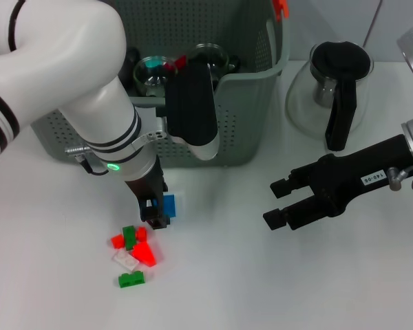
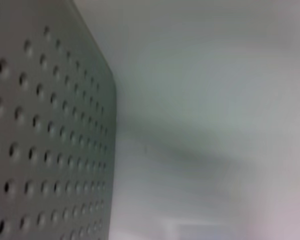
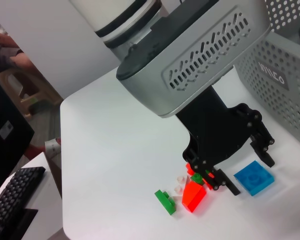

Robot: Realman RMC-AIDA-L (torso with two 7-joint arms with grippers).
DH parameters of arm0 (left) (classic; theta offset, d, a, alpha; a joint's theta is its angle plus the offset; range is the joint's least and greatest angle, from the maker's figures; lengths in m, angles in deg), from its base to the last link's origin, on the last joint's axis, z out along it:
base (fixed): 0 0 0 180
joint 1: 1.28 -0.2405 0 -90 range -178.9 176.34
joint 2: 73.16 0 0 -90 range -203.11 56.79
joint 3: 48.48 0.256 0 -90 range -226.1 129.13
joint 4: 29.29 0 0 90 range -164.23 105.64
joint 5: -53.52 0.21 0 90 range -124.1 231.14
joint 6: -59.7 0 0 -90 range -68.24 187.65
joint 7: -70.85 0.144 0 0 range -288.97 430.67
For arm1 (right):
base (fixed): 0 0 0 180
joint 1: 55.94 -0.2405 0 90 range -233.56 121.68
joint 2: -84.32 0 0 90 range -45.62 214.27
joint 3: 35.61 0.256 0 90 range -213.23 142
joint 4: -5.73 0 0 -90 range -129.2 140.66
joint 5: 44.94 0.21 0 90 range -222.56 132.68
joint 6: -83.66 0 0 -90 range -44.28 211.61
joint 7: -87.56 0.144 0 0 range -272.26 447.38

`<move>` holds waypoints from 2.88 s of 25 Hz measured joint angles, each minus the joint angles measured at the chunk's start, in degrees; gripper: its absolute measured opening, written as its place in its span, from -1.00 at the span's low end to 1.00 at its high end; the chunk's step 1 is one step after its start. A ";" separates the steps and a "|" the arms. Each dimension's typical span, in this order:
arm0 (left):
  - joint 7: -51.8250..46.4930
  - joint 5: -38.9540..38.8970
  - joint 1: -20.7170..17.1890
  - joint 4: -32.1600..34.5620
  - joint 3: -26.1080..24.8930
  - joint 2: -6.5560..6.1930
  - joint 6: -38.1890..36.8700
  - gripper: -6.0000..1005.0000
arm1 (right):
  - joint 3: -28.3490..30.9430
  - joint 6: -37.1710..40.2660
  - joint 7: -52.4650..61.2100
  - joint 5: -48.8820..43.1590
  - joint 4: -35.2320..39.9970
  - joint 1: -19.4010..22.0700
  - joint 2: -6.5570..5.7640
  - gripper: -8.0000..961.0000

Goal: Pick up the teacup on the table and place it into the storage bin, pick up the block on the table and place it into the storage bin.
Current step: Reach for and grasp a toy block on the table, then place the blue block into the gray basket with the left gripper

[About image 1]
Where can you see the glass teacup black sleeve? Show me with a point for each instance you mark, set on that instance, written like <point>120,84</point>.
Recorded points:
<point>149,80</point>
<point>220,58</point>

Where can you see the teal toy brick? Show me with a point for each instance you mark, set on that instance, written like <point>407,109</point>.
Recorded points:
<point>155,63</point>

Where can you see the large red slope toy brick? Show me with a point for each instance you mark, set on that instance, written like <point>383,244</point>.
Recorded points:
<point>144,254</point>

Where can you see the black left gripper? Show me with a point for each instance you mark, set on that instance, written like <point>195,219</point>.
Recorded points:
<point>148,182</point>

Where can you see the dark red curved toy brick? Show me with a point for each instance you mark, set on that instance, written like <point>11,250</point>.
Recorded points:
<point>179,62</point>

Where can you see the green toy brick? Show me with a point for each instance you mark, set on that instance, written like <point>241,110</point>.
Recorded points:
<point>132,279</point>
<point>129,237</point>

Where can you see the grey perforated plastic storage basket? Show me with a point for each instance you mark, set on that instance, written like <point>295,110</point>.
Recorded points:
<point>244,120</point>

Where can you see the blue square toy brick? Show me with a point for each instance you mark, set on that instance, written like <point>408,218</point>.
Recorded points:
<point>170,206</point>

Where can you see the white flat toy plate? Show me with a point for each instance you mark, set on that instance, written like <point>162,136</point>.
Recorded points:
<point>125,261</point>

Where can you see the small red toy brick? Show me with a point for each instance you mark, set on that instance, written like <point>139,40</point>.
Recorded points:
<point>142,234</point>
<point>117,241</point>

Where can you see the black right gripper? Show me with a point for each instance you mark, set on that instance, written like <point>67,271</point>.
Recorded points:
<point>351,175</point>

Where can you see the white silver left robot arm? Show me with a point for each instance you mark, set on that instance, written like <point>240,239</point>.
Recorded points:
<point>72,68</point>

